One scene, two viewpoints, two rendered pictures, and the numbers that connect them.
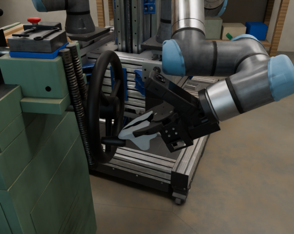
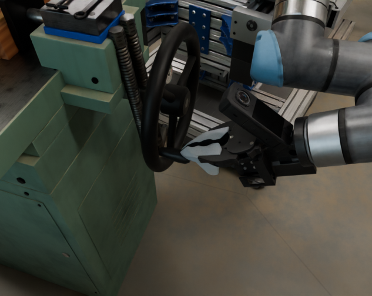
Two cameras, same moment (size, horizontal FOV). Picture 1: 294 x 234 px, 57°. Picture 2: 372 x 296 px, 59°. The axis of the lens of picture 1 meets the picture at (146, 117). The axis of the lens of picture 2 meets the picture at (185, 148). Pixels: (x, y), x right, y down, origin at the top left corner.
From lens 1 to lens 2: 16 cm
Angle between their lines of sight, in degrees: 20
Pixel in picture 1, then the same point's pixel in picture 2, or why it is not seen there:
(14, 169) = (56, 171)
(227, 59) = (350, 77)
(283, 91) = not seen: outside the picture
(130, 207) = (197, 182)
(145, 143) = (213, 169)
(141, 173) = not seen: hidden behind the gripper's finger
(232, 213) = (318, 208)
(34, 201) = (81, 197)
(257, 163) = not seen: hidden behind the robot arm
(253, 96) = not seen: outside the picture
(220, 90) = (326, 131)
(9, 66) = (45, 47)
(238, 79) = (356, 122)
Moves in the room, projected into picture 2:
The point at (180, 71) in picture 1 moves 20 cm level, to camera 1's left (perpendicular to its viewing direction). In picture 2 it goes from (275, 82) to (140, 67)
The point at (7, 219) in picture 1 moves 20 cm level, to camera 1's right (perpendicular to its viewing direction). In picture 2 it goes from (52, 217) to (143, 232)
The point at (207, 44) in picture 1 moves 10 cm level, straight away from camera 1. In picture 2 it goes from (324, 48) to (334, 14)
